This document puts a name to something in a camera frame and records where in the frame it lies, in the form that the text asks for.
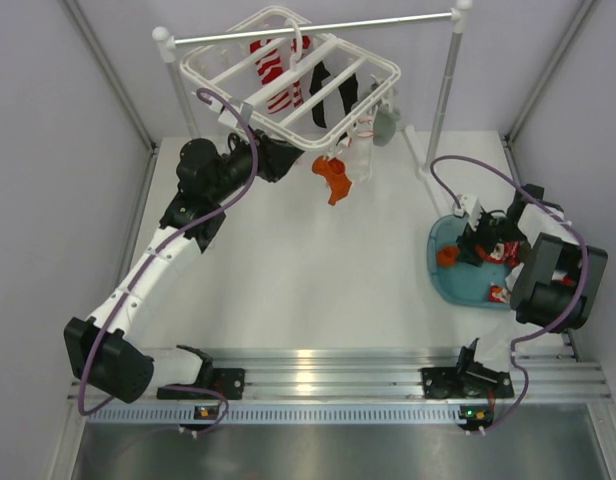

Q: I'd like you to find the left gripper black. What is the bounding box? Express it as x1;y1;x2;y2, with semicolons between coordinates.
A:
208;125;303;204

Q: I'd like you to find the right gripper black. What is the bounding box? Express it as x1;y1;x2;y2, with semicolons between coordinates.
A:
455;208;529;267

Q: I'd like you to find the orange sock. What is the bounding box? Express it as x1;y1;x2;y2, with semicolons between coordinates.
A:
311;156;352;206
488;285;511;305
436;245;460;268

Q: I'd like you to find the white plastic sock hanger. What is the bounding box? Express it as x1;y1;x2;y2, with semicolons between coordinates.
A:
179;6;401;151

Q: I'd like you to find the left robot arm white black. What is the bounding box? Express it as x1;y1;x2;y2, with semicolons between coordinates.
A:
63;130;303;403

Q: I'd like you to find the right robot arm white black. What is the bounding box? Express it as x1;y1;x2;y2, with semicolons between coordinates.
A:
449;184;608;354

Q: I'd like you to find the blue plastic basin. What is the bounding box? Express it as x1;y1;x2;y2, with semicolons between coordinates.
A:
427;215;528;309

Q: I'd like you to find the red white patterned sock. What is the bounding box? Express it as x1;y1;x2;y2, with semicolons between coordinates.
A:
482;241;521;268

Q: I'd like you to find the red white striped sock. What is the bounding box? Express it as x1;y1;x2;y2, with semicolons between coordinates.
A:
249;39;284;85
266;36;312;114

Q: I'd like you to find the black sock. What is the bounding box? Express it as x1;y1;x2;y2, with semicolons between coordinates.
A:
338;73;359;115
307;61;334;128

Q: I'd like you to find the white sock red trim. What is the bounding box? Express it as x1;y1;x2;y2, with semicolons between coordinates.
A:
344;116;375;184

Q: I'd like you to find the red sock in basin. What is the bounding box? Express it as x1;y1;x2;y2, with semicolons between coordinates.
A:
556;277;577;288

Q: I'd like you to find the grey sock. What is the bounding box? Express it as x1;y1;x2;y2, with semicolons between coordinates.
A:
373;87;401;147

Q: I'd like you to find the silver metal clothes rack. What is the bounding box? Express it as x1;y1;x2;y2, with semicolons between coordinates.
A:
152;1;473;173

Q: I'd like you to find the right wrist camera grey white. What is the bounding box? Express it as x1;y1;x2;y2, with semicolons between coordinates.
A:
452;195;483;230

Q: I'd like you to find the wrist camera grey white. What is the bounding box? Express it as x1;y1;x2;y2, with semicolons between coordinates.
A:
218;99;253;131
452;195;483;230

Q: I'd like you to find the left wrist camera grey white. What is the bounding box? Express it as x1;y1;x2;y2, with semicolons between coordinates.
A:
218;99;253;131

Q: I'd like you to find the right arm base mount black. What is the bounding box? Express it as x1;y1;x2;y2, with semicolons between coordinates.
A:
421;367;514;400

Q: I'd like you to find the aluminium mounting rail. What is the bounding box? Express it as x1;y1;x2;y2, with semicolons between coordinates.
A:
210;345;611;404

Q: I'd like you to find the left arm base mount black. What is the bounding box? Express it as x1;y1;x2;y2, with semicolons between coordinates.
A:
208;368;246;400

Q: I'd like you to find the slotted grey cable duct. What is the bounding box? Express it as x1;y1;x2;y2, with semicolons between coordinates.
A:
88;402;492;426

